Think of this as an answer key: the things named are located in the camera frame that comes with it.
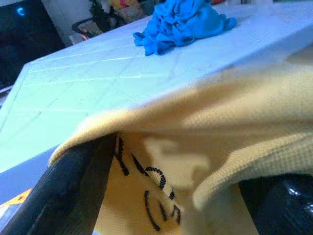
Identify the crumpled blue cloth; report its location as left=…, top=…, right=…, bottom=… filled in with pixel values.
left=133, top=0, right=237, bottom=56

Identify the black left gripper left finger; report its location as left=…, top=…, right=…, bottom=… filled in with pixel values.
left=0, top=133, right=117, bottom=235

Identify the black tubular frame basket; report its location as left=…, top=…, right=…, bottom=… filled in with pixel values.
left=72, top=17, right=103, bottom=40

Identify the yellow plush bear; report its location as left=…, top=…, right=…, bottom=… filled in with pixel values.
left=107, top=0, right=133, bottom=10

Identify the yellow shirt black lettering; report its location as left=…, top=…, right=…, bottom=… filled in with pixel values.
left=48, top=46, right=313, bottom=235

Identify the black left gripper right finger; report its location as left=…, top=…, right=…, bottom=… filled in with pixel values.
left=238, top=173, right=313, bottom=235

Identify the black flat television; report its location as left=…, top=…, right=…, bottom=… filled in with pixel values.
left=0, top=0, right=66, bottom=86

